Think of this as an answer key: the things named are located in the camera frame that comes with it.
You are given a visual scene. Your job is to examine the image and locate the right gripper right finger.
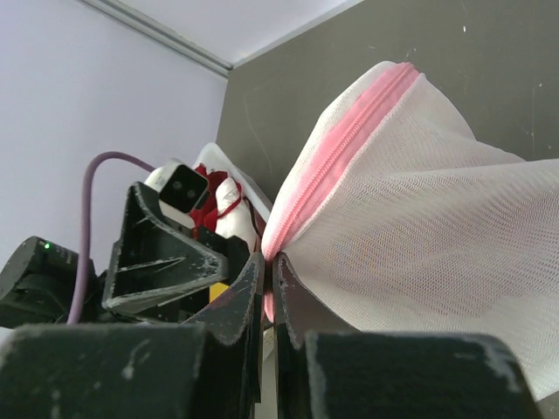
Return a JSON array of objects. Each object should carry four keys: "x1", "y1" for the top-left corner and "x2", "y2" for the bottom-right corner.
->
[{"x1": 272, "y1": 252, "x2": 349, "y2": 418}]

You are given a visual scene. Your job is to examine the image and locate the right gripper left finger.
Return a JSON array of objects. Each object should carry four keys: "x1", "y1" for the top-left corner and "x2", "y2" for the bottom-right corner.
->
[{"x1": 187, "y1": 252, "x2": 266, "y2": 418}]

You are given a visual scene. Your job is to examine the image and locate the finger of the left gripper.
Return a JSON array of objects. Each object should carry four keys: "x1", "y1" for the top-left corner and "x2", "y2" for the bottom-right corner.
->
[{"x1": 102, "y1": 182, "x2": 229, "y2": 314}]

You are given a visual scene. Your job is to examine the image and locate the white pink mesh laundry bag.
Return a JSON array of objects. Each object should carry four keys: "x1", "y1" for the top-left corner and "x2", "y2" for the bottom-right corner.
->
[{"x1": 261, "y1": 61, "x2": 558, "y2": 399}]

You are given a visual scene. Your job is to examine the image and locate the white plastic laundry basket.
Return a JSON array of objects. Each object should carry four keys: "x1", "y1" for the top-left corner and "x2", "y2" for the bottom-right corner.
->
[{"x1": 195, "y1": 143, "x2": 273, "y2": 222}]

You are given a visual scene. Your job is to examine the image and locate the red garment in basket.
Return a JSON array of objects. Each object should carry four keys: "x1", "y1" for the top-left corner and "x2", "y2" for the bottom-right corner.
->
[{"x1": 189, "y1": 163, "x2": 228, "y2": 239}]

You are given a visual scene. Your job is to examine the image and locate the white red-trimmed garment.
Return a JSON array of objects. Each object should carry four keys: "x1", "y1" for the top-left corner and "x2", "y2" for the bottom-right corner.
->
[{"x1": 216, "y1": 177, "x2": 266, "y2": 251}]

